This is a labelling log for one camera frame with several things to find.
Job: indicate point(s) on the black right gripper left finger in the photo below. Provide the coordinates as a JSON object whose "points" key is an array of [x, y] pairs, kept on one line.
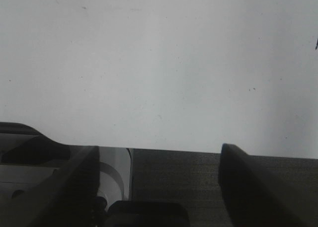
{"points": [[69, 194]]}

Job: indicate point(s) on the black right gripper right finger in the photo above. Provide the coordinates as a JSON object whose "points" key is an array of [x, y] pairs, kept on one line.
{"points": [[255, 197]]}

